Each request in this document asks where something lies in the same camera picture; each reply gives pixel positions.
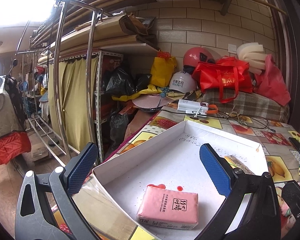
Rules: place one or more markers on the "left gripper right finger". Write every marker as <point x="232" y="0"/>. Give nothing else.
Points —
<point x="217" y="173"/>

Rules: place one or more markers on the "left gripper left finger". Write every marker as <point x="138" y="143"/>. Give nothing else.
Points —
<point x="79" y="167"/>

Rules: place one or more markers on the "pink tissue pack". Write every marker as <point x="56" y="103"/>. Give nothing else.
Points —
<point x="169" y="209"/>

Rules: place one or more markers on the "yellow packaged snack bar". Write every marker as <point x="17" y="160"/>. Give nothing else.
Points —
<point x="235" y="163"/>

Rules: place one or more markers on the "black smartphone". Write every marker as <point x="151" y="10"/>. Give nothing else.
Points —
<point x="295" y="143"/>

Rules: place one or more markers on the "white power bank box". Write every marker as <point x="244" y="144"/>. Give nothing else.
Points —
<point x="193" y="108"/>

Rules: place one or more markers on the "plaid blanket bundle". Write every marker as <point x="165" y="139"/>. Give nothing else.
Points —
<point x="250" y="104"/>

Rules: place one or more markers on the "parked scooter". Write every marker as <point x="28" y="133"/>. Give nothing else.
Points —
<point x="14" y="140"/>

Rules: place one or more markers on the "red plastic bag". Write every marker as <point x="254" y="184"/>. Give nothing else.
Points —
<point x="270" y="83"/>

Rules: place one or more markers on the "metal shelf with curtain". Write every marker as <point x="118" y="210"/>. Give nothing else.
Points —
<point x="82" y="114"/>

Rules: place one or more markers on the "black plastic bag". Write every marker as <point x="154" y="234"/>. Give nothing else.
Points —
<point x="120" y="82"/>

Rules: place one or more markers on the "red tote bag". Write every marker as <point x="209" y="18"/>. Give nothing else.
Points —
<point x="229" y="75"/>

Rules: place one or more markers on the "white helmet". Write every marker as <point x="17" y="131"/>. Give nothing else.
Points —
<point x="182" y="82"/>

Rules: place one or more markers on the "cream foam sheet stack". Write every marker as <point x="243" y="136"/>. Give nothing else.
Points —
<point x="253" y="53"/>

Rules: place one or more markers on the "yellow gift bag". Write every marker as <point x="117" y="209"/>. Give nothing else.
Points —
<point x="163" y="68"/>

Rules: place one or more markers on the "pink red helmet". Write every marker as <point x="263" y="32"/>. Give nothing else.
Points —
<point x="195" y="55"/>

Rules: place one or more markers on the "orange handled scissors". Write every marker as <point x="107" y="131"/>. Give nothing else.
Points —
<point x="213" y="109"/>

